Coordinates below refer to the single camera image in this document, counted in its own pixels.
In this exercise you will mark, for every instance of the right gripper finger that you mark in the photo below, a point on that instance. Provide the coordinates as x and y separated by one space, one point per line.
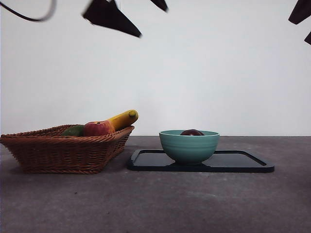
302 11
309 38

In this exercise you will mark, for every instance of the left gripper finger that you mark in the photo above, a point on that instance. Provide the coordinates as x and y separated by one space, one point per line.
160 4
107 17

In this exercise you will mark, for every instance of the dark purple plum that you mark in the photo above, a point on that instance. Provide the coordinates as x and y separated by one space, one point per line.
193 133

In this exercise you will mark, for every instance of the teal ribbed bowl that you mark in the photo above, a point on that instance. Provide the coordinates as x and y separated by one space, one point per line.
189 150

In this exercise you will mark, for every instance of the yellow banana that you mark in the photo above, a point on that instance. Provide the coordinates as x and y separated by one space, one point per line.
121 120

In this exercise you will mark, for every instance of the red apple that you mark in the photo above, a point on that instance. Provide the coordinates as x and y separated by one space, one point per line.
97 129

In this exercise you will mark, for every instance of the green fruit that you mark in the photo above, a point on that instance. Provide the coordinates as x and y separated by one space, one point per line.
74 131

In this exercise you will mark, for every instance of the brown wicker basket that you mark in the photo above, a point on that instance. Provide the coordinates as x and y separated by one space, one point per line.
60 155

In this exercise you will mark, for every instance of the dark rectangular tray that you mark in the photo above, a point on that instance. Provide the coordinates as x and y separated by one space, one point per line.
230 162

